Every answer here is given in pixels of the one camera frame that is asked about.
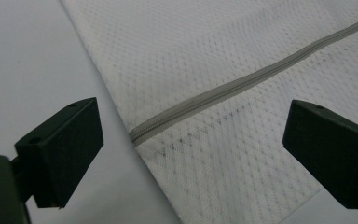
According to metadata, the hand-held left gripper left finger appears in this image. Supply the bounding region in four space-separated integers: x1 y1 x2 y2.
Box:
12 97 104 209

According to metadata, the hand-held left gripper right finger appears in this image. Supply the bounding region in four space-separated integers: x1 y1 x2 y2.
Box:
282 99 358 210

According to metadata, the light blue table mat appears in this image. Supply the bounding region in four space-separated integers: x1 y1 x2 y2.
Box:
0 0 358 224

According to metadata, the white mesh laundry bag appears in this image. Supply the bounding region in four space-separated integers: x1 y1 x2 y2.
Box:
60 0 358 224

